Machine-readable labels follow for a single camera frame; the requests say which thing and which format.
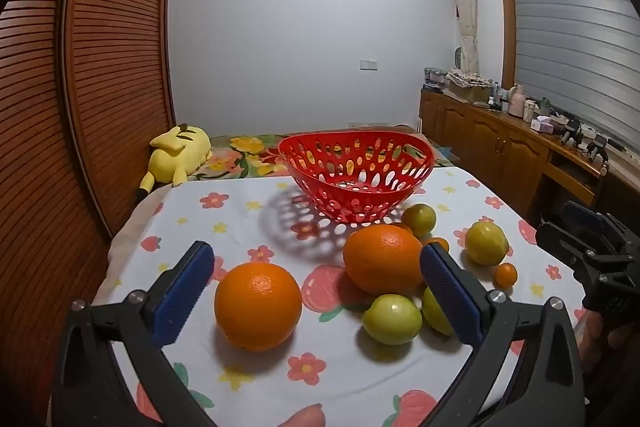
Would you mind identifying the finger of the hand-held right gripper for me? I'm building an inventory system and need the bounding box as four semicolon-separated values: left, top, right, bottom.
536;221;608;274
559;201;623;239

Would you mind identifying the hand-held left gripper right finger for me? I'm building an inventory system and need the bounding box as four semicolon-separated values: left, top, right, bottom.
419;242;586;427

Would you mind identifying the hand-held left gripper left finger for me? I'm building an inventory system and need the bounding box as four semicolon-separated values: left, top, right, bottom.
52;241;221;427

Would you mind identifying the small green citrus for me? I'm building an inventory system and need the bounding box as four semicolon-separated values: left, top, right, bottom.
401;203;437;239
421;287;456;337
362;294;423;347

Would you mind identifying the large yellow-green lemon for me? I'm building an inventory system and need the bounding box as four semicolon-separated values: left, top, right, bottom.
465;219;511;266

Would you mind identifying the round large orange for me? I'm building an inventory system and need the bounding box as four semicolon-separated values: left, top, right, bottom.
214;262;303;353

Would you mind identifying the oblong large orange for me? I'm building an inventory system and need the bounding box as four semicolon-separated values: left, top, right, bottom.
343;225;427;297

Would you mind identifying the red perforated plastic basket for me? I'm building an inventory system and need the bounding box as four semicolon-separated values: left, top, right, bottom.
278;131;435;224

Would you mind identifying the small black device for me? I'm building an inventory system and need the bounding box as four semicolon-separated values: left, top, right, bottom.
586;134;609;164
561;119;584;146

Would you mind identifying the white flower-print sheet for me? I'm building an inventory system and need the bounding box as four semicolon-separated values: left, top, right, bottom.
95;167;587;427

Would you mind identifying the wooden side cabinet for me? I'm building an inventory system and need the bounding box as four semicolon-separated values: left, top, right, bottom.
419;88;610;222

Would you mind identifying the yellow plush toy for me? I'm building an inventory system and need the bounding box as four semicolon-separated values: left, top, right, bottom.
136;123;213;204

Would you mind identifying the floral brown blanket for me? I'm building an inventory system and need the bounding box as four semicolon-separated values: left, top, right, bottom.
192;126;457;181

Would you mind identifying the cardboard box with cloth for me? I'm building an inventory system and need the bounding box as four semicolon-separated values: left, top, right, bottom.
446;68;494;104

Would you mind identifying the window with grey blind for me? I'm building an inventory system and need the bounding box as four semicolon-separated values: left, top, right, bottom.
495;0;640;152

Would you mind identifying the stack of storage boxes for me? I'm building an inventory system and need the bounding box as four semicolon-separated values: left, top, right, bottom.
423;68;448;90

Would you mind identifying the cream curtain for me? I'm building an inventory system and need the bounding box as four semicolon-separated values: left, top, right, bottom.
445;0;481;74

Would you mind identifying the brown louvered wardrobe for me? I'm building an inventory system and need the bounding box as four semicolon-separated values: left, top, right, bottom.
0;0;177;427

